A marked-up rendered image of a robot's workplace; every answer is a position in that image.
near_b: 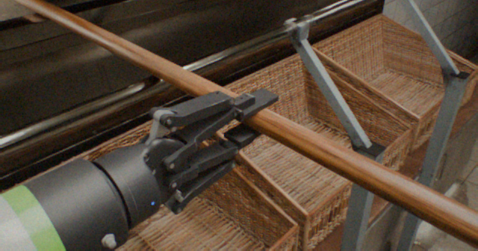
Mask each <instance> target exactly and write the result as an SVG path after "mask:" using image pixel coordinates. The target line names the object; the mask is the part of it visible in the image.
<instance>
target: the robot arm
mask: <svg viewBox="0 0 478 251"><path fill-rule="evenodd" d="M278 100H279V95H276V94H275V93H271V92H270V91H268V90H265V89H263V88H261V89H259V90H256V91H255V92H254V93H251V94H248V93H243V94H242V95H240V96H238V97H236V98H234V97H232V96H230V95H228V94H226V93H224V92H222V91H220V90H218V91H215V92H213V93H208V94H206V95H204V96H200V97H197V98H195V99H191V100H189V101H186V102H183V103H180V104H177V105H174V106H172V107H169V108H159V107H154V108H151V109H150V111H149V116H150V117H151V118H152V119H154V122H152V127H151V130H150V133H149V134H147V135H145V136H144V137H143V138H142V139H141V140H140V141H139V142H138V143H137V144H135V145H133V146H124V147H120V148H118V149H117V150H115V151H113V152H111V153H109V154H107V155H104V156H102V157H101V158H98V159H96V160H94V161H91V162H90V161H88V160H86V159H83V158H77V159H75V160H73V161H70V162H68V163H66V164H64V165H62V166H60V167H57V169H55V170H53V171H50V172H48V173H46V174H43V175H41V176H39V177H37V178H35V179H32V180H30V181H28V182H26V183H24V184H22V185H19V187H17V188H14V189H12V190H9V191H8V192H6V193H3V194H1V195H0V251H115V250H117V249H118V248H120V247H121V246H122V245H123V244H125V243H126V242H127V241H128V235H129V230H131V229H133V228H134V227H135V226H136V225H137V224H140V223H142V222H143V221H144V220H146V219H148V218H149V217H151V216H152V215H154V214H156V213H157V212H158V210H159V208H161V204H164V205H165V206H166V207H168V209H169V210H170V211H171V212H172V213H174V214H175V215H178V214H180V213H181V211H182V209H183V208H184V207H185V206H187V204H188V203H189V202H190V201H191V200H192V199H194V198H195V197H197V196H198V195H200V194H201V193H202V192H203V191H204V190H206V189H207V188H209V187H210V185H212V184H213V183H215V182H216V181H218V180H219V179H221V178H222V177H223V176H224V175H225V174H227V173H228V172H230V171H231V170H233V169H234V168H235V165H236V163H235V161H234V158H235V155H237V154H238V153H239V150H240V149H242V148H244V147H245V146H248V145H249V144H251V143H252V142H253V141H254V140H255V139H256V138H257V137H259V136H261V135H262V133H260V132H258V131H256V130H254V129H253V128H250V127H249V126H247V125H244V124H243V123H241V121H243V120H246V119H247V118H249V117H251V116H252V115H254V114H256V113H258V112H259V111H261V110H263V109H265V108H266V107H268V106H270V105H272V104H273V103H275V102H277V101H278ZM233 119H236V120H237V121H239V123H241V124H239V125H237V126H235V127H234V128H231V129H230V130H228V131H226V132H224V138H225V139H227V140H225V139H224V138H222V137H220V138H221V139H222V140H221V139H219V141H218V142H216V143H213V144H211V145H208V146H205V147H203V148H201V149H197V146H198V145H199V144H200V143H202V142H203V141H204V140H206V139H207V138H209V137H210V136H212V135H213V134H215V133H217V132H218V131H219V130H220V129H222V128H223V127H225V126H226V125H228V124H229V123H230V122H231V121H232V120H233ZM183 126H185V127H184V128H183V129H176V128H177V127H183ZM169 131H171V132H170V133H169V134H168V135H166V136H165V135H164V134H165V133H167V132H169ZM220 164H222V165H223V166H222V167H221V166H220Z"/></svg>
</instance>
